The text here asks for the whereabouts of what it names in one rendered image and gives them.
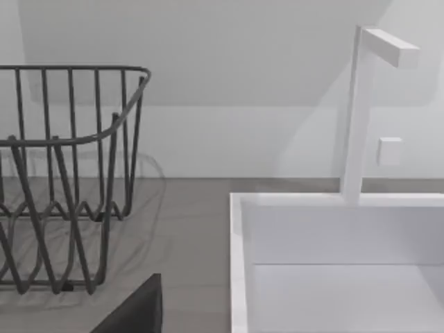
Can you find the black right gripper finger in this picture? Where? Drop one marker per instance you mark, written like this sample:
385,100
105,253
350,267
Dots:
138,308

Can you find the white sink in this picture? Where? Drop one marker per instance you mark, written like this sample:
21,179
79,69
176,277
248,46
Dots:
333,263

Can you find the tall white tap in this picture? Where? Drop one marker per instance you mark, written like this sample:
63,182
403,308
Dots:
357,114

